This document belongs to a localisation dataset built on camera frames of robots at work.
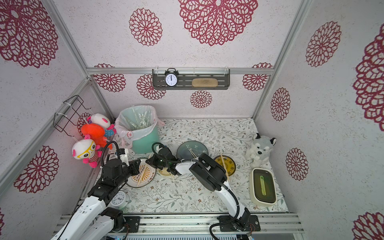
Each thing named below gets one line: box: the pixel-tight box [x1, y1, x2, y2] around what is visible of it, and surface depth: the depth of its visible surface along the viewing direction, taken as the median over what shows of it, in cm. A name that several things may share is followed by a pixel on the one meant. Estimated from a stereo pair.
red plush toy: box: [81, 123, 108, 148], surface depth 91 cm
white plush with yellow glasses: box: [72, 134, 103, 168], surface depth 83 cm
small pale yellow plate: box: [159, 167, 172, 176], surface depth 92 cm
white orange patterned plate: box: [126, 157, 157, 188], surface depth 90 cm
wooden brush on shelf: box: [191, 78, 219, 88], surface depth 92 cm
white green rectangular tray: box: [249, 167, 277, 207], surface depth 82 cm
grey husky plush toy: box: [245, 133, 277, 169], surface depth 85 cm
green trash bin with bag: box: [114, 105, 165, 154], surface depth 89 cm
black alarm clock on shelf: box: [164, 67, 179, 88], surface depth 92 cm
